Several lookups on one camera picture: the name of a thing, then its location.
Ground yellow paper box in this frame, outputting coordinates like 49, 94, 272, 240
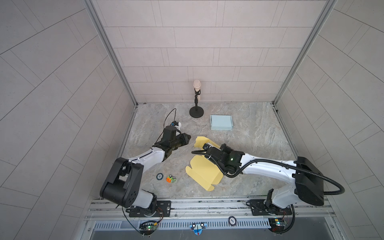
186, 155, 223, 192

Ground light blue paper box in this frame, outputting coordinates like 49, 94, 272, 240
211, 115, 233, 131

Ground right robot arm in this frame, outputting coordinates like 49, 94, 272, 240
203, 143, 325, 209

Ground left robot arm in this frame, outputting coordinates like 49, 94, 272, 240
100, 121, 191, 214

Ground orange green small toy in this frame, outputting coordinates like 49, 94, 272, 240
166, 175, 177, 183

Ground round black badge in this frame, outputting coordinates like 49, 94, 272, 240
228, 216, 237, 227

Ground beige microphone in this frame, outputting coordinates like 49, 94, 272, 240
193, 80, 201, 101

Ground blue sticker marker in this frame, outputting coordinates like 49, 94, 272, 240
190, 223, 207, 236

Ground right circuit board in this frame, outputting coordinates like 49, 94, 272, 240
268, 218, 287, 233

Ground circuit board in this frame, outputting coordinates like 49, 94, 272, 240
268, 218, 287, 233
139, 221, 159, 232

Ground left circuit board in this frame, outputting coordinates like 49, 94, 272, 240
139, 221, 159, 232

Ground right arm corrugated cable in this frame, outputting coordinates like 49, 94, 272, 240
191, 149, 346, 196

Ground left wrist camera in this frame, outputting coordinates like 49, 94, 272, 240
171, 121, 181, 132

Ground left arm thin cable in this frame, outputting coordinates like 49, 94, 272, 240
154, 107, 178, 143

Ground aluminium mounting rail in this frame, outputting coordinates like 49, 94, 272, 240
85, 196, 336, 221

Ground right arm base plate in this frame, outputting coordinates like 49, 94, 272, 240
246, 200, 292, 216

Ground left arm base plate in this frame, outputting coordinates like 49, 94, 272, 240
126, 201, 172, 218

